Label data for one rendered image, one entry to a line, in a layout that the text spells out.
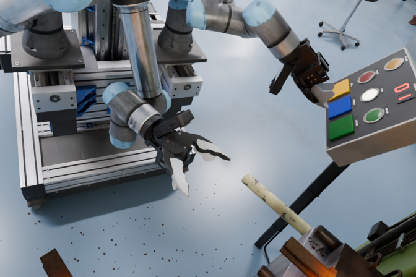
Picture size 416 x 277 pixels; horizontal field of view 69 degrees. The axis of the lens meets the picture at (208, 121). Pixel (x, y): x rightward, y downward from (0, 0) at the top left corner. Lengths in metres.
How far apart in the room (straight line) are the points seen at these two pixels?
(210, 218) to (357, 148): 1.06
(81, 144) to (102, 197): 0.30
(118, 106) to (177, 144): 0.18
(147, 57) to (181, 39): 0.45
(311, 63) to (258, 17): 0.19
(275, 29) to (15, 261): 1.43
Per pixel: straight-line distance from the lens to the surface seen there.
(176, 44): 1.29
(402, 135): 0.94
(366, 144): 0.95
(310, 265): 0.67
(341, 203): 2.29
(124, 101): 0.78
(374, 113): 0.97
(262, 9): 0.77
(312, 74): 0.84
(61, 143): 1.71
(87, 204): 1.75
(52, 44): 1.18
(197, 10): 0.83
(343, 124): 0.99
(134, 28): 0.82
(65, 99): 1.17
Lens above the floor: 1.55
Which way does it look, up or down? 44 degrees down
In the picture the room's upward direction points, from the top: 22 degrees clockwise
